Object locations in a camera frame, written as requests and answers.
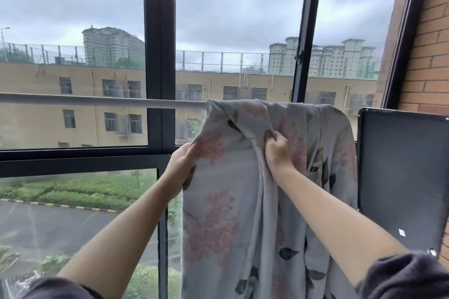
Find person's right hand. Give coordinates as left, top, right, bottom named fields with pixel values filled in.
left=263, top=130, right=299, bottom=178

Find person's left hand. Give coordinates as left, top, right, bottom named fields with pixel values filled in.
left=162, top=142, right=197, bottom=201

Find floral light blue bedsheet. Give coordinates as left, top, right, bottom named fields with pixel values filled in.
left=181, top=99, right=359, bottom=299

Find white metal drying rack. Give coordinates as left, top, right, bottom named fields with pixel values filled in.
left=0, top=92, right=211, bottom=110

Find person's left forearm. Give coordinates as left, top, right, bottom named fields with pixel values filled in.
left=58, top=176, right=183, bottom=299

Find person's right forearm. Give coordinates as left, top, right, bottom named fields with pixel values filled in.
left=273, top=165, right=409, bottom=287

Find person's dark left sleeve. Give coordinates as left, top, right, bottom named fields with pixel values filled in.
left=21, top=276, right=106, bottom=299

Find person's dark sleeve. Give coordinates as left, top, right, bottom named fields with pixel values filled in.
left=354, top=251, right=449, bottom=299
left=21, top=276, right=106, bottom=299

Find person's dark right sleeve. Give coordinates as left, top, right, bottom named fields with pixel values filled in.
left=354, top=251, right=449, bottom=299

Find white tall apartment buildings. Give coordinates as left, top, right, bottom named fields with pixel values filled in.
left=268, top=36, right=378, bottom=80

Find black flat panel board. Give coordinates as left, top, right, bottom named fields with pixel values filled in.
left=356, top=107, right=449, bottom=257

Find grey tall apartment block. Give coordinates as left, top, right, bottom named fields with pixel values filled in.
left=81, top=26, right=145, bottom=68

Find long beige building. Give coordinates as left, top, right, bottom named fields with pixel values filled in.
left=0, top=62, right=379, bottom=149

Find rooftop wire fence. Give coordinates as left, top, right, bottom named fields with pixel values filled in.
left=0, top=42, right=271, bottom=73

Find black metal window frame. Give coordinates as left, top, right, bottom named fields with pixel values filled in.
left=0, top=0, right=435, bottom=299

